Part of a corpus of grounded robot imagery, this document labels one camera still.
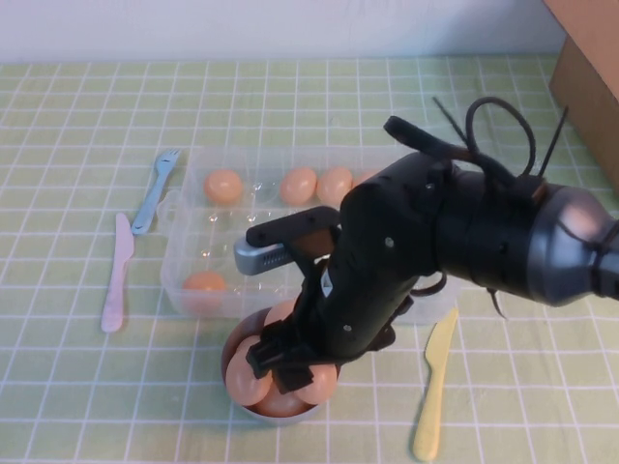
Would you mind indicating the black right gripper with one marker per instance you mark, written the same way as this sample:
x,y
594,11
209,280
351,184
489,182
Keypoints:
x,y
348,309

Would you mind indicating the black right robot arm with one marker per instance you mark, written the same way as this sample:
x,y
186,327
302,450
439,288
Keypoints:
x,y
483,227

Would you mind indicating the transparent plastic egg box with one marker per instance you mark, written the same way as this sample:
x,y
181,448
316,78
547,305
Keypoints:
x,y
217,232

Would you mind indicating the brown cardboard box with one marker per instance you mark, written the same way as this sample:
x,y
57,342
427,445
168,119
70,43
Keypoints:
x,y
590,96

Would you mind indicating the grey round bowl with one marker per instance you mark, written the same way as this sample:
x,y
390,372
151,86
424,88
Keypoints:
x,y
280,419

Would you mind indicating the yellow plastic knife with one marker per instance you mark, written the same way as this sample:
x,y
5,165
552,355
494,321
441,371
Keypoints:
x,y
433,386

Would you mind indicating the pink plastic knife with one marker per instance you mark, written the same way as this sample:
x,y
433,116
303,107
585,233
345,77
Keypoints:
x,y
116,290

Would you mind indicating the blue plastic fork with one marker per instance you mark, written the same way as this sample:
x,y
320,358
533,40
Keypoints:
x,y
145,212

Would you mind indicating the green checked tablecloth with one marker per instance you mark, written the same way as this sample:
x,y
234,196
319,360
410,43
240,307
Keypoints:
x,y
72,411

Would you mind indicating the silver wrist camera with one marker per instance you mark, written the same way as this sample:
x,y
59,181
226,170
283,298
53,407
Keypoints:
x,y
256,258

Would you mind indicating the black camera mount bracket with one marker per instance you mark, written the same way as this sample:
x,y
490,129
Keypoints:
x,y
290,224

